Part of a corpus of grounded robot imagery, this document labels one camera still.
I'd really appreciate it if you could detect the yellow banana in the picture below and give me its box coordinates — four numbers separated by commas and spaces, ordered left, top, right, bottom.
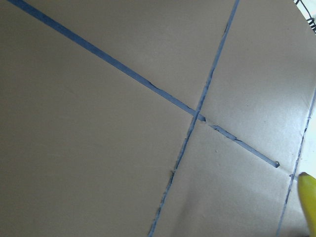
297, 172, 316, 237

